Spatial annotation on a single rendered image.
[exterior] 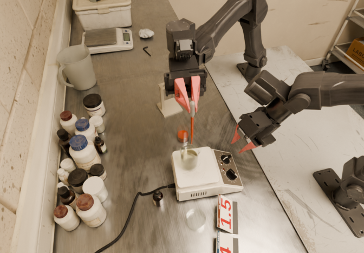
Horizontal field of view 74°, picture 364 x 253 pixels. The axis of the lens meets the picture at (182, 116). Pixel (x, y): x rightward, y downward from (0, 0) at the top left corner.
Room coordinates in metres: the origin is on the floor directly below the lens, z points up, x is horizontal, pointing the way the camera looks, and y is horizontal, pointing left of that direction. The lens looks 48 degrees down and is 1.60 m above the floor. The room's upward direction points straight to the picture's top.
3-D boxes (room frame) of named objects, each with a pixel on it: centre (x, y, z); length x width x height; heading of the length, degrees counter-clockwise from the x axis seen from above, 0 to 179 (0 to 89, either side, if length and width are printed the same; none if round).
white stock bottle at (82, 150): (0.42, 0.30, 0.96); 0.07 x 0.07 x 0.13
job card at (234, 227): (0.25, -0.13, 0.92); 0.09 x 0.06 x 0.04; 173
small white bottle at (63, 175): (0.35, 0.35, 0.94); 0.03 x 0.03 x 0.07
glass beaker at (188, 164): (0.37, -0.02, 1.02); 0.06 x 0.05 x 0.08; 90
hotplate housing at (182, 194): (0.37, -0.06, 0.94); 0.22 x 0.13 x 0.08; 100
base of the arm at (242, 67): (0.88, -0.32, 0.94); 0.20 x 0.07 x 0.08; 15
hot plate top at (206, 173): (0.36, -0.04, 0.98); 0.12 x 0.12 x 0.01; 10
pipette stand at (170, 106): (0.68, 0.05, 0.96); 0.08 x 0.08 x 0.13; 28
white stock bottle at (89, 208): (0.25, 0.24, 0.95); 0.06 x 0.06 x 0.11
